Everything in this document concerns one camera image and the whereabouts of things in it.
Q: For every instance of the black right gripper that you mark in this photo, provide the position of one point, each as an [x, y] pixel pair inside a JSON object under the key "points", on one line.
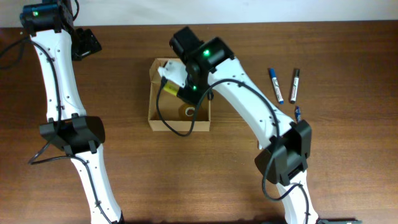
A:
{"points": [[185, 92]]}

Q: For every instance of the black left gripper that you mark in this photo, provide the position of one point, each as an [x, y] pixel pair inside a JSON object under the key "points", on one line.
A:
{"points": [[91, 45]]}

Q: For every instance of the yellow tape roll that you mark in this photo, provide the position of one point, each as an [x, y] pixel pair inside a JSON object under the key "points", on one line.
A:
{"points": [[186, 111]]}

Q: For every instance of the yellow highlighter marker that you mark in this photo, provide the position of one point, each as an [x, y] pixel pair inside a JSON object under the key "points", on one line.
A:
{"points": [[172, 88]]}

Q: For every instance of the brown cardboard box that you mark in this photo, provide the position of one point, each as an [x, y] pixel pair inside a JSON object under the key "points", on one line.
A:
{"points": [[168, 104]]}

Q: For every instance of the blue whiteboard marker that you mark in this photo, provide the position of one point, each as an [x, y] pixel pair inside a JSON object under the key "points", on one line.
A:
{"points": [[275, 84]]}

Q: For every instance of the black whiteboard marker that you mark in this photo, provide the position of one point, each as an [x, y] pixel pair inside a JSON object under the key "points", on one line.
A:
{"points": [[295, 83]]}

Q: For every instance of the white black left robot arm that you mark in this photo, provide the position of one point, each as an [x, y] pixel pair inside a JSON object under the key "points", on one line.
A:
{"points": [[69, 132]]}

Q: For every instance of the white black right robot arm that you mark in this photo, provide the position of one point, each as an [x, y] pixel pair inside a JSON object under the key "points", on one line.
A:
{"points": [[285, 144]]}

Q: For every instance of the blue ballpoint pen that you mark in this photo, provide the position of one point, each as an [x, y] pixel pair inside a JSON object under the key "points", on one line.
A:
{"points": [[297, 114]]}

